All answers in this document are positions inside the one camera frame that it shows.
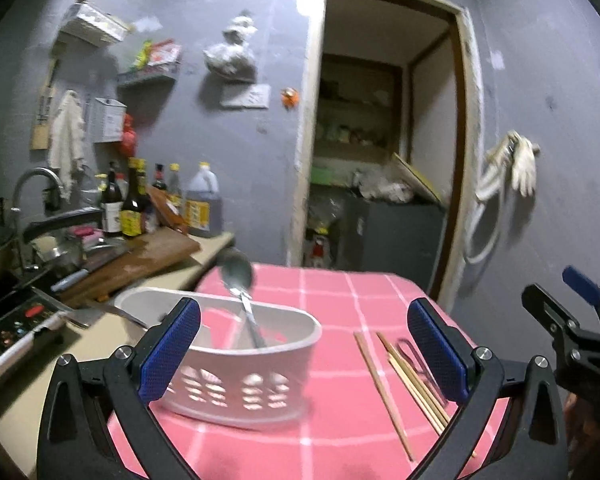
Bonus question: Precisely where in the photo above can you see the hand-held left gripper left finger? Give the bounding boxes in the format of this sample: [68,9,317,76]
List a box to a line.
[36,297,202,480]

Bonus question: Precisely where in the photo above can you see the wire wall shelf with packets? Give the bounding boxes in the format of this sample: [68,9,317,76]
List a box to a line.
[117,40,183,86]

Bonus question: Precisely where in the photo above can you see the white wall socket plate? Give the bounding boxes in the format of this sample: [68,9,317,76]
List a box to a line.
[220,84,272,110]

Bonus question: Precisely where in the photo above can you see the hanging red bag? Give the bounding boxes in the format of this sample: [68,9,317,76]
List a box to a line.
[120,114,137,157]

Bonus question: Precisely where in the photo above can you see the cream rubber gloves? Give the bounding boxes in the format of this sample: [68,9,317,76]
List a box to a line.
[485,130,540,197]

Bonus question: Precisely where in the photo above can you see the black induction cooker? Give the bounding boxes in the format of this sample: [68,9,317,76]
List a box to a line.
[0,287,66,376]

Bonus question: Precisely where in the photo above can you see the leaning wooden panel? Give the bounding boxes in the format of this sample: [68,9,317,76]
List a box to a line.
[392,152,443,206]

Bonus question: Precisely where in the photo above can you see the thin loop-shaped utensil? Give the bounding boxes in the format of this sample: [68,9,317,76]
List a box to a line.
[396,339,443,401]

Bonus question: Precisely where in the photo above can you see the metal spatula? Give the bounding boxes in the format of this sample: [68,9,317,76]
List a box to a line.
[30,287,148,331]

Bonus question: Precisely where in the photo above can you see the white wall rack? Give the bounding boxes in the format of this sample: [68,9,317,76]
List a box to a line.
[57,0,131,48]

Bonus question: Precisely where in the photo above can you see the yellow-capped slim bottle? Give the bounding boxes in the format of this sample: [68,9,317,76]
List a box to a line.
[167,162,183,216]

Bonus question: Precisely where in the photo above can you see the metal faucet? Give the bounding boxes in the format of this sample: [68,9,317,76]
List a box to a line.
[9,167,63,271]

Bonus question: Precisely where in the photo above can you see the white plastic utensil basket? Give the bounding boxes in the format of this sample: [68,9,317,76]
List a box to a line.
[114,287,323,431]

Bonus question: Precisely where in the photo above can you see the grey cabinet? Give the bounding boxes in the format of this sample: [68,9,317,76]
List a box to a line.
[347,195,448,293]

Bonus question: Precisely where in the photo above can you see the white wall box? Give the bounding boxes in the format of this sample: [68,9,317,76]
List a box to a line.
[94,97,128,143]

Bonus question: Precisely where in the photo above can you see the wooden chopstick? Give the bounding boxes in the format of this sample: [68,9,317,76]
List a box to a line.
[390,360,443,436]
[354,331,415,462]
[376,331,452,423]
[387,352,447,435]

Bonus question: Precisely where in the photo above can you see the pink checked tablecloth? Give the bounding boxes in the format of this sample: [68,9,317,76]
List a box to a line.
[106,262,511,480]

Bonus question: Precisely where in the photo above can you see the black pan handle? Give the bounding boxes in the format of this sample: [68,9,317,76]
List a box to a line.
[22,207,103,243]

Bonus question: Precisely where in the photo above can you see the hanging white plastic bag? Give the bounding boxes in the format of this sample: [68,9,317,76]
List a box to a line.
[203,10,257,81]

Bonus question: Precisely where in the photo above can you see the hanging wooden-handled tool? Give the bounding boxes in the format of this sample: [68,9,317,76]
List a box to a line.
[30,57,61,151]

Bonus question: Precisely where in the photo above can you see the metal spoon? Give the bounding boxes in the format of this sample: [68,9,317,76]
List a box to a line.
[216,249,268,350]

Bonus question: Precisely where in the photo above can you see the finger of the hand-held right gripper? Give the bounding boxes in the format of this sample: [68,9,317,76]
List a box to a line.
[562,266,600,313]
[521,284,583,343]

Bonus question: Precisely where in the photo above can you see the white door frame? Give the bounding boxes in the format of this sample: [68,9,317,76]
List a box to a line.
[286,0,483,306]

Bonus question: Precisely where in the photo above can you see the green box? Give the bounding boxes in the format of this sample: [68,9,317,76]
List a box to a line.
[310,166,353,186]

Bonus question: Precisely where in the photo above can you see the dark sauce bottle white label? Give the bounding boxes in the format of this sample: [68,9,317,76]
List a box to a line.
[100,161,123,238]

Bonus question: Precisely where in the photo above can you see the wooden cutting board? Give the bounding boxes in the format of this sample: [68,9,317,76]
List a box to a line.
[62,227,201,306]

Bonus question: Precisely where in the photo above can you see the hanging white towel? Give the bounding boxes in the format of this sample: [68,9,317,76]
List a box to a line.
[47,90,87,201]

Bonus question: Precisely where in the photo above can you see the leaning brown packet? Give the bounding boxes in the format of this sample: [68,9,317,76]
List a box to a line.
[147,185,188,235]

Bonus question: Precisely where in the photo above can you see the kitchen knife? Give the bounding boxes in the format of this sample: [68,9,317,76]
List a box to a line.
[50,250,131,293]

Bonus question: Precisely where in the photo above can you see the white hose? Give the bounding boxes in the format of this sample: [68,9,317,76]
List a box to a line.
[464,160,506,265]

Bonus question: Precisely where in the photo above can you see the large dark liquid jug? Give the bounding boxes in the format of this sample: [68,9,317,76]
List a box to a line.
[185,161,224,238]

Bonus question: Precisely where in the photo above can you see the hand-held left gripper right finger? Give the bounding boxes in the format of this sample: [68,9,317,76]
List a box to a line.
[406,297,570,480]

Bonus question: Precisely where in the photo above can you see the dark sauce bottle yellow label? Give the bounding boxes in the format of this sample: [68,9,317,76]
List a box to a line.
[121,157,149,238]

